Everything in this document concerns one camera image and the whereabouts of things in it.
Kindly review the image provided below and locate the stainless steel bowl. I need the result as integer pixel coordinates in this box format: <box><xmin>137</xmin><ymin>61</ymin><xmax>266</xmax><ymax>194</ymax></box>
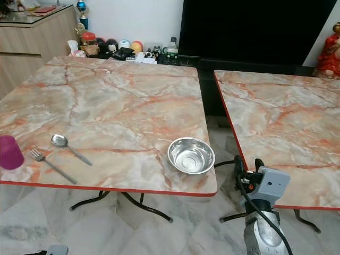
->
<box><xmin>167</xmin><ymin>137</ymin><xmax>216</xmax><ymax>175</ymax></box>

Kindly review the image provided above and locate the marble table with red edge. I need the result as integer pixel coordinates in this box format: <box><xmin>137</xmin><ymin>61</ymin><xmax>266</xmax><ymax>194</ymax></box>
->
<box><xmin>214</xmin><ymin>69</ymin><xmax>340</xmax><ymax>234</ymax></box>

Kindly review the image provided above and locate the pink plastic cup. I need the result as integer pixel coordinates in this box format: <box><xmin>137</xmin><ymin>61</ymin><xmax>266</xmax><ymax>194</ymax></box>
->
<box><xmin>0</xmin><ymin>135</ymin><xmax>25</xmax><ymax>171</ymax></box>

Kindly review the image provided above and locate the silver metal fork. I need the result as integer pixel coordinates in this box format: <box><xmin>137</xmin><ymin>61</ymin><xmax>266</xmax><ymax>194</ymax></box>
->
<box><xmin>30</xmin><ymin>149</ymin><xmax>79</xmax><ymax>185</ymax></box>

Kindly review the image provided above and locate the silver metal spoon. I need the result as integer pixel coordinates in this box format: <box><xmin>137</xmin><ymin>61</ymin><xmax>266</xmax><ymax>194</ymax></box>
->
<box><xmin>51</xmin><ymin>134</ymin><xmax>94</xmax><ymax>166</ymax></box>

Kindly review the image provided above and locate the black crate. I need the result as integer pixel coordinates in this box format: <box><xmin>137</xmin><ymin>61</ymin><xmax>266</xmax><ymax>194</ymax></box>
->
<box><xmin>158</xmin><ymin>53</ymin><xmax>200</xmax><ymax>67</ymax></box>

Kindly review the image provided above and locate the red figurine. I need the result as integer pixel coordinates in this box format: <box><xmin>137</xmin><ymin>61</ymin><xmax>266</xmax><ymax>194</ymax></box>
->
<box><xmin>314</xmin><ymin>22</ymin><xmax>340</xmax><ymax>80</ymax></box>

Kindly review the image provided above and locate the black television screen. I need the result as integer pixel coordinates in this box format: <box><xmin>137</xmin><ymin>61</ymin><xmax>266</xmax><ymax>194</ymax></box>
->
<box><xmin>177</xmin><ymin>0</ymin><xmax>339</xmax><ymax>68</ymax></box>

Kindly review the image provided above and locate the large marble folding table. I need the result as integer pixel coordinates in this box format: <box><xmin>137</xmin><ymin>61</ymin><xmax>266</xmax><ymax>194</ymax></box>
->
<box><xmin>0</xmin><ymin>55</ymin><xmax>219</xmax><ymax>223</ymax></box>

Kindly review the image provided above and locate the clear bottle with black cap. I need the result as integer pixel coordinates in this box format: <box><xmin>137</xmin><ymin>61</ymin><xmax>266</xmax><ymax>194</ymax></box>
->
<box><xmin>167</xmin><ymin>36</ymin><xmax>179</xmax><ymax>55</ymax></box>

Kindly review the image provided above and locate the light wooden cabinet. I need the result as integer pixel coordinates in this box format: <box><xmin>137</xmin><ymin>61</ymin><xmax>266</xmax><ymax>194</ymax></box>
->
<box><xmin>0</xmin><ymin>5</ymin><xmax>81</xmax><ymax>100</ymax></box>

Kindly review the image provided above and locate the yellow orange ball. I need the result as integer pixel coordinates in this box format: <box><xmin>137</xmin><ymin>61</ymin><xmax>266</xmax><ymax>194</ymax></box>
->
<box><xmin>131</xmin><ymin>41</ymin><xmax>145</xmax><ymax>54</ymax></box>

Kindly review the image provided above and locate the small black box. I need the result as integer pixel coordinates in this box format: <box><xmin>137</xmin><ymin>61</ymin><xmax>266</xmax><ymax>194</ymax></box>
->
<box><xmin>112</xmin><ymin>47</ymin><xmax>135</xmax><ymax>61</ymax></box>

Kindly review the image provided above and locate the white tissue pack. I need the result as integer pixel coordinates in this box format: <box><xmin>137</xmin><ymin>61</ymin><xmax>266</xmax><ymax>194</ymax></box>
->
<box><xmin>67</xmin><ymin>39</ymin><xmax>86</xmax><ymax>57</ymax></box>

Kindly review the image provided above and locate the black round toy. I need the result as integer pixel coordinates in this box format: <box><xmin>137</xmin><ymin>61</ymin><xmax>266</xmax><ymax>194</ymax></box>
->
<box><xmin>106</xmin><ymin>38</ymin><xmax>120</xmax><ymax>53</ymax></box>

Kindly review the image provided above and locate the red book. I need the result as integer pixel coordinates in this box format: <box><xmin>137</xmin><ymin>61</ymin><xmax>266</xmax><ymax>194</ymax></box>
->
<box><xmin>33</xmin><ymin>5</ymin><xmax>57</xmax><ymax>14</ymax></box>

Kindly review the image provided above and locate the jar with red lid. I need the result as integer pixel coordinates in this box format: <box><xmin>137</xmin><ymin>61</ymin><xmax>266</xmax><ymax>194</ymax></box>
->
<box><xmin>80</xmin><ymin>31</ymin><xmax>98</xmax><ymax>56</ymax></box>

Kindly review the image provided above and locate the blue globe trophy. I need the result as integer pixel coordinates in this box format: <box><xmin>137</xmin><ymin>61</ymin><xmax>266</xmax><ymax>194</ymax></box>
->
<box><xmin>75</xmin><ymin>0</ymin><xmax>89</xmax><ymax>30</ymax></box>

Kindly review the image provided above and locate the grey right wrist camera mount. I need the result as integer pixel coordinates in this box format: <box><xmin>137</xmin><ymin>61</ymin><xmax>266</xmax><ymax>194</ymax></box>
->
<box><xmin>259</xmin><ymin>166</ymin><xmax>292</xmax><ymax>208</ymax></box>

